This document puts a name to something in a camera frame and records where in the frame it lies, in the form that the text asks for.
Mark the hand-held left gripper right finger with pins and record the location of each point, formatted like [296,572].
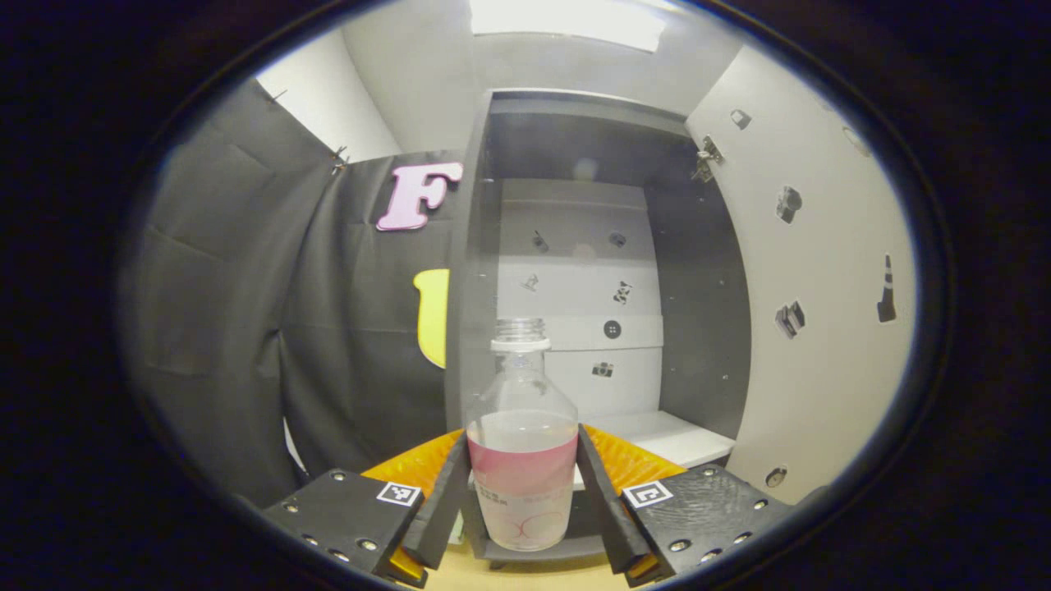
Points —
[599,501]

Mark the grey cabinet door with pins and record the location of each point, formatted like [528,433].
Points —
[829,287]

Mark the dark grey cabinet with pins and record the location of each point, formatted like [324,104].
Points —
[698,328]

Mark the metal door hinge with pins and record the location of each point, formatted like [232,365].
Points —
[706,158]

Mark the large ceiling light panel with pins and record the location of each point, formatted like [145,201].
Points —
[566,23]

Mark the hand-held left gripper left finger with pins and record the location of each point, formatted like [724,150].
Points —
[447,501]

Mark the black backdrop cloth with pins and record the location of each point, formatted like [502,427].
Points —
[246,328]

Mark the clear plastic bottle pink label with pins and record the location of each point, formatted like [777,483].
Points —
[521,476]

